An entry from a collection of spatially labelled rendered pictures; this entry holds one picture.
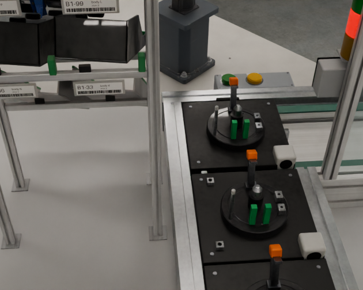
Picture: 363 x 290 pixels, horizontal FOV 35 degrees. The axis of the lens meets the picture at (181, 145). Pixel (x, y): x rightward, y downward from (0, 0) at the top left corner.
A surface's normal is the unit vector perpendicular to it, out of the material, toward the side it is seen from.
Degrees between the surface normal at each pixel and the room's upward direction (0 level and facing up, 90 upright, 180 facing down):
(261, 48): 0
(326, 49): 0
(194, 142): 0
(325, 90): 90
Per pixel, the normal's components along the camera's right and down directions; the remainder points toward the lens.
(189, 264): 0.01, -0.73
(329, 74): 0.08, 0.68
